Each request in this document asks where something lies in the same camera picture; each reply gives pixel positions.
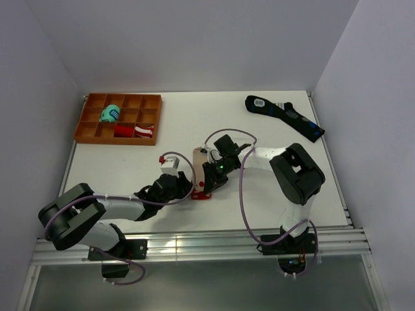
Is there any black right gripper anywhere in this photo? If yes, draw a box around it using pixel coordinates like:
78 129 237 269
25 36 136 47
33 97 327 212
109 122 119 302
203 156 233 194

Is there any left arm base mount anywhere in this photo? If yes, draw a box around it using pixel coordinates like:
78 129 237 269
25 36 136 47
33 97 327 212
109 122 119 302
87 239 147 283

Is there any aluminium rail frame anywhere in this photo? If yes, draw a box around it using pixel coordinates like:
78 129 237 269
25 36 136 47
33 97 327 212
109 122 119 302
18 91 390 310

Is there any orange compartment tray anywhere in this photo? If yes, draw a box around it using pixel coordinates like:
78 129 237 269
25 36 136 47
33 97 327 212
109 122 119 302
74 93 162 146

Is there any beige sock with red toe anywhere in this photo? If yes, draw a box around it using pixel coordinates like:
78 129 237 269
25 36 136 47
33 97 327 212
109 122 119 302
191 147 211 200

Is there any rolled red white striped sock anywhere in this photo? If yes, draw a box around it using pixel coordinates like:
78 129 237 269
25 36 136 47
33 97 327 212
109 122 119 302
134 126 154 138

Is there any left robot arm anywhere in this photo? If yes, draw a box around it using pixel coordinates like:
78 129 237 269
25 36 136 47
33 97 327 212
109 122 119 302
38 171 194 259

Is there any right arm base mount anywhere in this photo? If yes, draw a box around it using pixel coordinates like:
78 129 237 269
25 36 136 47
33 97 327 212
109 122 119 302
256 231 318 274

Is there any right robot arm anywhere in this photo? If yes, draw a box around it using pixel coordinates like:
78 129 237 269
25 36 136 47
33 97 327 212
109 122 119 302
202 135 326 253

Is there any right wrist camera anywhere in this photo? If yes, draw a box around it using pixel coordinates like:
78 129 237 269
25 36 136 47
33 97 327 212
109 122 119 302
200 146 222 163

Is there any rolled teal sock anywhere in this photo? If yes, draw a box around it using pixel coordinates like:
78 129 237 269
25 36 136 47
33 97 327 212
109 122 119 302
99 104 121 122

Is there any black blue patterned sock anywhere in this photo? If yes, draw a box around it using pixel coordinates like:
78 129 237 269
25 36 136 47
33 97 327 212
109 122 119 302
244 95 325 143

